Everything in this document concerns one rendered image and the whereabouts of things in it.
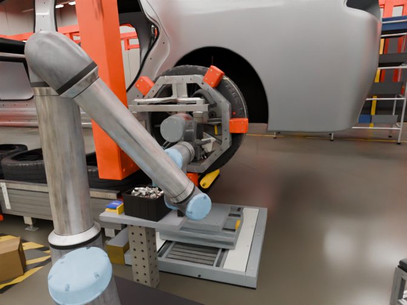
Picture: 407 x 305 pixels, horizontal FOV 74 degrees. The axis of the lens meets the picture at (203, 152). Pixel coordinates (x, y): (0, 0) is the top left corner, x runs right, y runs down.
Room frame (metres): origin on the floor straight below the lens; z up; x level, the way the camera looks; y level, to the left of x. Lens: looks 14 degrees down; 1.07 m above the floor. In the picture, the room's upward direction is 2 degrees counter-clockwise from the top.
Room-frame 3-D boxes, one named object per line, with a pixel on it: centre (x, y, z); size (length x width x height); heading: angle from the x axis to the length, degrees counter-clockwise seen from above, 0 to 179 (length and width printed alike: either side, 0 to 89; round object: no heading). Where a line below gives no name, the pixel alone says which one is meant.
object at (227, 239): (1.67, 0.02, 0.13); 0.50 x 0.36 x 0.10; 72
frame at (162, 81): (1.52, 0.11, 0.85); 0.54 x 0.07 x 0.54; 72
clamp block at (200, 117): (1.27, 0.01, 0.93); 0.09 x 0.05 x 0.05; 162
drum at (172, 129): (1.45, 0.13, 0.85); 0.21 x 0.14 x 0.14; 162
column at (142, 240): (1.26, 0.34, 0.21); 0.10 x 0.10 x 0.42; 72
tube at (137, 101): (1.43, 0.24, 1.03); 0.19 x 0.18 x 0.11; 162
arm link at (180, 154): (0.94, 0.11, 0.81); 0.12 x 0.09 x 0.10; 162
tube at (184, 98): (1.37, 0.05, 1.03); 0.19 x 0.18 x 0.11; 162
